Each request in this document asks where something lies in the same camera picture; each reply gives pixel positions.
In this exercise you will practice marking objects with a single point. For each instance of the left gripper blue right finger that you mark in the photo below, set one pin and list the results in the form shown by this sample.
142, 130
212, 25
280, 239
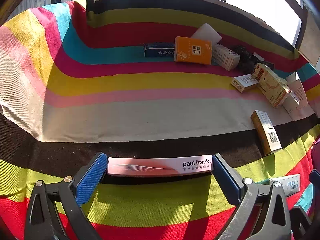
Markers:
228, 179

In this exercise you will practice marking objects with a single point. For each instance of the white tall box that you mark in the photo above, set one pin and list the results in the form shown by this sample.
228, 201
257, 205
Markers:
225, 57

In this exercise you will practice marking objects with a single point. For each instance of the dark blue box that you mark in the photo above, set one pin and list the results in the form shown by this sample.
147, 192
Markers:
159, 49

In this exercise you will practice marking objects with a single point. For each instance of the white blue small box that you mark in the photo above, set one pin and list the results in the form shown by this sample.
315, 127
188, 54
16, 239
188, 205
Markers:
291, 184

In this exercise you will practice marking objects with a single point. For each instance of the white foam block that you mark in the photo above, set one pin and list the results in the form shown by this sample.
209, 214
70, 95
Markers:
207, 33

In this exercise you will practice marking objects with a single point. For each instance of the yellow green medicine box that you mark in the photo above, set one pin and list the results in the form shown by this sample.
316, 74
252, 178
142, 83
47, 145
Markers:
271, 85

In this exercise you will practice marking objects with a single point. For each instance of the orange small box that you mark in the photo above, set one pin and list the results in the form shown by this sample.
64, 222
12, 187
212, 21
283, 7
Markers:
192, 50

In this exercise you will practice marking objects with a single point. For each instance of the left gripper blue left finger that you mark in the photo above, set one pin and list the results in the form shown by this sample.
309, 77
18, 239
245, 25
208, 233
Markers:
88, 177

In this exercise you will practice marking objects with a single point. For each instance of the pink white paul frank box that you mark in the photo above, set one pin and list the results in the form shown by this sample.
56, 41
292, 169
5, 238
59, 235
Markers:
159, 167

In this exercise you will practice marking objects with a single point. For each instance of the black sequin scrunchie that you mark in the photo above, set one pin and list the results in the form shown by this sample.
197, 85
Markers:
247, 60

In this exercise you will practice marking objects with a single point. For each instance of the white pink leaflet box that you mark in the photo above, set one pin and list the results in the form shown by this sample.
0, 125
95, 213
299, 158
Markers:
296, 103

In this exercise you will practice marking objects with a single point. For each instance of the rainbow striped cloth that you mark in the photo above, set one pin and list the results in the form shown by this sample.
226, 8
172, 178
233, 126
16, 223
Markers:
75, 81

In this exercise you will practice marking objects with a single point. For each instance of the gold qr code box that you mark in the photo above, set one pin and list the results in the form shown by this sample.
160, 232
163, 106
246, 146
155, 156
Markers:
266, 132

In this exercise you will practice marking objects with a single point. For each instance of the white gold dental box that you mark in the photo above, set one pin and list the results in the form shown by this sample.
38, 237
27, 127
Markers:
244, 82

